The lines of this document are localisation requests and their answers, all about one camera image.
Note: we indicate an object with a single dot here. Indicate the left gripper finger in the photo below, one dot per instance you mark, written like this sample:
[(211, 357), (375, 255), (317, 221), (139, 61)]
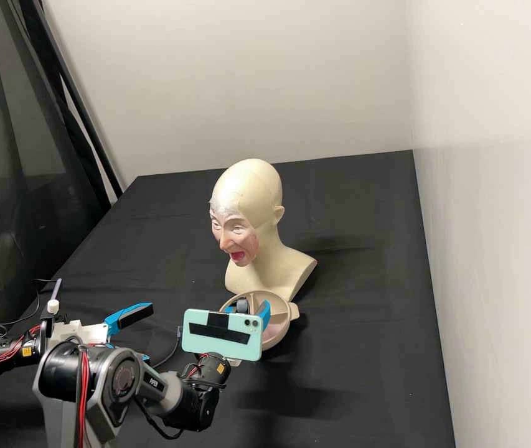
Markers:
[(265, 311)]

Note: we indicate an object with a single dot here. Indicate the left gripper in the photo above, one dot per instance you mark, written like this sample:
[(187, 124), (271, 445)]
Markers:
[(80, 332)]

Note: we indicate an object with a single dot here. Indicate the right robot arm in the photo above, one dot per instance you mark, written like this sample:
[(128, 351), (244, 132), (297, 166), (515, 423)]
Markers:
[(106, 373)]

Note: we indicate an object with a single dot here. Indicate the beige divided bowl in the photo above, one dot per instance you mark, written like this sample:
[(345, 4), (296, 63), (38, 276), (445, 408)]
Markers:
[(280, 322)]

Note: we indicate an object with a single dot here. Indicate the dummy head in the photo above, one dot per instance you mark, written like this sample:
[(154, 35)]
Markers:
[(256, 219)]

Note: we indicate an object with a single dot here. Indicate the right wrist camera phone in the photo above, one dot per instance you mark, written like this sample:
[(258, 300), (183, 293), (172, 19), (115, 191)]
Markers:
[(223, 333)]

